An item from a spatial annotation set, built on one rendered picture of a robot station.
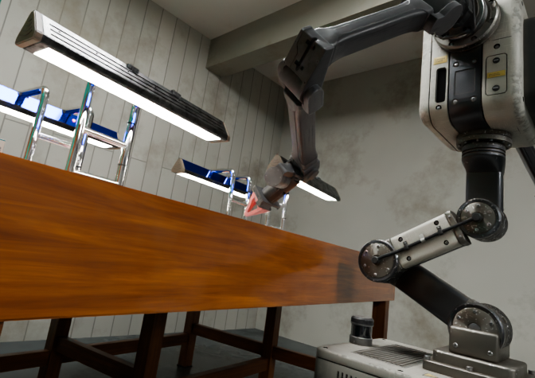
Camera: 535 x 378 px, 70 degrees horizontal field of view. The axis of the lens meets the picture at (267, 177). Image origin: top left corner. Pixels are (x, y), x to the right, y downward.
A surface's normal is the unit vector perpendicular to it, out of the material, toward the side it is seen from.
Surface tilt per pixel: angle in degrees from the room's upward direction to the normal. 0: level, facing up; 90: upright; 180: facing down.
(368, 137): 90
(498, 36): 90
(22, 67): 90
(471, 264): 90
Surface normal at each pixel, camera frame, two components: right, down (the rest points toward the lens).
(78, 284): 0.84, 0.00
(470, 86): -0.65, -0.25
